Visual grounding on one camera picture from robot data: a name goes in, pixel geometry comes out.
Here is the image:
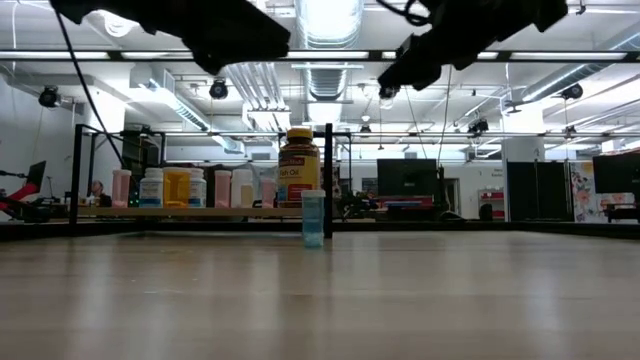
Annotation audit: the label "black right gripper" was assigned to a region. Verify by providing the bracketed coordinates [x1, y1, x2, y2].
[377, 0, 569, 93]

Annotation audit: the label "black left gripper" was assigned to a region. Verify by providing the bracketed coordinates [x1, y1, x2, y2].
[114, 0, 292, 77]

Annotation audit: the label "fish oil bottle yellow cap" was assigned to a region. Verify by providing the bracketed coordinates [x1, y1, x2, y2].
[275, 127, 322, 210]

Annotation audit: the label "small clear cup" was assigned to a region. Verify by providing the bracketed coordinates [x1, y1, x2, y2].
[229, 167, 256, 210]

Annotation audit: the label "pink pill vial white cap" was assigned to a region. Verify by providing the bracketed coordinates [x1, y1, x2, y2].
[110, 168, 133, 210]
[213, 169, 234, 210]
[259, 177, 278, 210]

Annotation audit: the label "white melatonin bottle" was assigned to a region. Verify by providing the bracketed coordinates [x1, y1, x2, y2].
[188, 167, 209, 210]

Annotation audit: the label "orange pill bottle white cap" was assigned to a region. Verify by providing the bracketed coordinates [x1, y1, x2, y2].
[162, 166, 193, 210]

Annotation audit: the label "white bottle blue label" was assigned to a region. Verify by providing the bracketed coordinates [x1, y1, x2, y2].
[138, 166, 166, 210]

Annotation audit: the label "teal pill vial white cap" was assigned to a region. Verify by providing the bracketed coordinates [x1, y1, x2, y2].
[300, 188, 327, 250]

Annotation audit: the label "wooden shelf board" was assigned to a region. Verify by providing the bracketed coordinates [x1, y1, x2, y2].
[77, 206, 304, 220]

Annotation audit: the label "dark partition panels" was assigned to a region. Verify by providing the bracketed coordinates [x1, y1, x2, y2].
[506, 160, 567, 223]

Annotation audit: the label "person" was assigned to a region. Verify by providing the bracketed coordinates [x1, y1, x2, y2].
[88, 179, 114, 209]

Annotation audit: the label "floral cloth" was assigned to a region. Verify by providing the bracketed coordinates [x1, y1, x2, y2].
[569, 160, 598, 223]

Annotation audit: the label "black monitor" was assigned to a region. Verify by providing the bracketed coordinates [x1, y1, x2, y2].
[592, 151, 640, 197]

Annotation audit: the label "red and black machine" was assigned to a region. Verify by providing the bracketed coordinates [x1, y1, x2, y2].
[0, 159, 49, 224]

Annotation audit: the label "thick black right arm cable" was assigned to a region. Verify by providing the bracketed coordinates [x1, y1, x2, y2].
[374, 0, 432, 28]

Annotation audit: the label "black overhead frame bar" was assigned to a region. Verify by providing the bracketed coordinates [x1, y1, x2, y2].
[0, 48, 640, 63]

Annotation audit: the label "silver ceiling air duct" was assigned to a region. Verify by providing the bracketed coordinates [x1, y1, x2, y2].
[292, 0, 369, 126]

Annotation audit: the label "black wall screen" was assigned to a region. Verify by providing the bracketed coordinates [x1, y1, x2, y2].
[375, 158, 439, 198]

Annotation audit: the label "black metal shelf frame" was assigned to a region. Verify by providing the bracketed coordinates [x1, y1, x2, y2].
[68, 122, 352, 240]

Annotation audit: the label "black aluminium rig frame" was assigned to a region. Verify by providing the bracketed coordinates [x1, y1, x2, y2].
[0, 218, 640, 243]

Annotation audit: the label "thin black hanging cable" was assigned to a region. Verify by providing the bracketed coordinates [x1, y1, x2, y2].
[53, 9, 127, 170]

